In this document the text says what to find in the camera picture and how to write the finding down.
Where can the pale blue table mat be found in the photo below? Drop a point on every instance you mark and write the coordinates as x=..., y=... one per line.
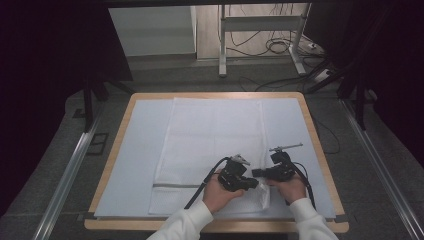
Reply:
x=136, y=150

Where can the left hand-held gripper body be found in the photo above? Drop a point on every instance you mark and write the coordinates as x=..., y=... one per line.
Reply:
x=233, y=176

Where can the person's left hand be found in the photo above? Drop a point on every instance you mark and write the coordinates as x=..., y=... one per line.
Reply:
x=216, y=195

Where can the metal floor rail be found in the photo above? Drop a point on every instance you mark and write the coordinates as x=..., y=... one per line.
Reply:
x=380, y=170
x=66, y=180

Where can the white metal desk frame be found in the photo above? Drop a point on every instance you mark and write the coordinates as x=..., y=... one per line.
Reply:
x=260, y=23

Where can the black floor socket plate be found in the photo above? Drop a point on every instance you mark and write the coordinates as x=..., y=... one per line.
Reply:
x=98, y=143

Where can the person's right hand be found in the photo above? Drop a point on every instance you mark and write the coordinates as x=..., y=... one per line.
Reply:
x=291, y=190

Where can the white cabinet panel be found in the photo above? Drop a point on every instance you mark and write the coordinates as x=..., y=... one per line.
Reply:
x=153, y=30

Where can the white power strip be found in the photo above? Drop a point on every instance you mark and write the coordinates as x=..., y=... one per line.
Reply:
x=322, y=75

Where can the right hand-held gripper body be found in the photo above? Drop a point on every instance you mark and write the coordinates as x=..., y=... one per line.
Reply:
x=281, y=168

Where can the white mesh laundry bag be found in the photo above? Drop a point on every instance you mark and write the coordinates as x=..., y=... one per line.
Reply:
x=206, y=133

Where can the wooden table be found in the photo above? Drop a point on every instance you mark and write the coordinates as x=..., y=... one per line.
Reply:
x=115, y=151

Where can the black stand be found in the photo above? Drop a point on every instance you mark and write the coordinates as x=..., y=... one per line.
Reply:
x=88, y=103
x=358, y=100

